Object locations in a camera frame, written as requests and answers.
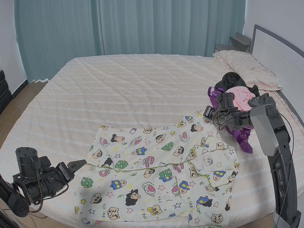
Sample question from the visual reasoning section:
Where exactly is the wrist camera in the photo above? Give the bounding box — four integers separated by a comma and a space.
12, 147, 51, 187
217, 92, 238, 113

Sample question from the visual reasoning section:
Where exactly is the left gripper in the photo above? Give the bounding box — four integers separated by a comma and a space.
27, 162, 76, 204

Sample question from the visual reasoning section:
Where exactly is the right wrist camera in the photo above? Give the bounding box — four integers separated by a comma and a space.
217, 92, 238, 113

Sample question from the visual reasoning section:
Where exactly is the bed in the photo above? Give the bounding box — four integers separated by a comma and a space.
0, 24, 304, 228

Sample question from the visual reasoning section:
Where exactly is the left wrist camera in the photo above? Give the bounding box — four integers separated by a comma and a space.
12, 147, 51, 187

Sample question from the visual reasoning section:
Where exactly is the blue-green curtain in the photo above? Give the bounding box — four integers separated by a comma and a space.
98, 0, 247, 57
14, 0, 102, 83

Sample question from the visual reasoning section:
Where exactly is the pink garment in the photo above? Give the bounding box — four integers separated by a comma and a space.
228, 86, 253, 112

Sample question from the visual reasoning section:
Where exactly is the black chest of drawers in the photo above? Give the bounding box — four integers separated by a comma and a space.
0, 70, 12, 116

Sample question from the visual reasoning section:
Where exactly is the white printed pyjama top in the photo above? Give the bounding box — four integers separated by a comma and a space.
74, 111, 241, 228

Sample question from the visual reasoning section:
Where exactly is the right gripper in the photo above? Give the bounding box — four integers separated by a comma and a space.
203, 105, 225, 126

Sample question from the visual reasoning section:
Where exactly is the black garment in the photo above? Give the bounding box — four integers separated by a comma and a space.
215, 72, 260, 97

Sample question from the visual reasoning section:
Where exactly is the dark grey garment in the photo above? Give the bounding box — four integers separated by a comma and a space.
247, 93, 277, 109

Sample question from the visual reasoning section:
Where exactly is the purple satin garment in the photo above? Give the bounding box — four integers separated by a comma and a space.
207, 86, 254, 154

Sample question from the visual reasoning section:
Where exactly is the grey bedside table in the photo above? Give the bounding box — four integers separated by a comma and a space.
215, 32, 252, 54

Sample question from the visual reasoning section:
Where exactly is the cream pillow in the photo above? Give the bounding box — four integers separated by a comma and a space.
212, 50, 283, 91

